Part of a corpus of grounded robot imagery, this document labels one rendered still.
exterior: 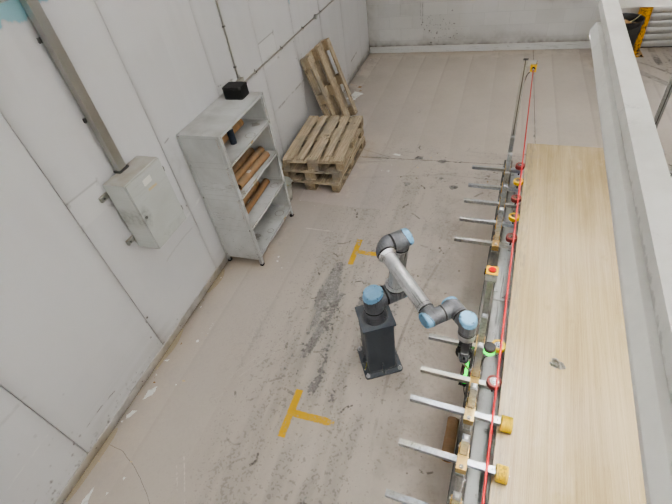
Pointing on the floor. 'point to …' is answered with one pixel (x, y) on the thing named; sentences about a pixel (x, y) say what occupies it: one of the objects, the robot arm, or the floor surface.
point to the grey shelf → (249, 135)
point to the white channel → (643, 165)
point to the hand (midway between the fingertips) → (463, 361)
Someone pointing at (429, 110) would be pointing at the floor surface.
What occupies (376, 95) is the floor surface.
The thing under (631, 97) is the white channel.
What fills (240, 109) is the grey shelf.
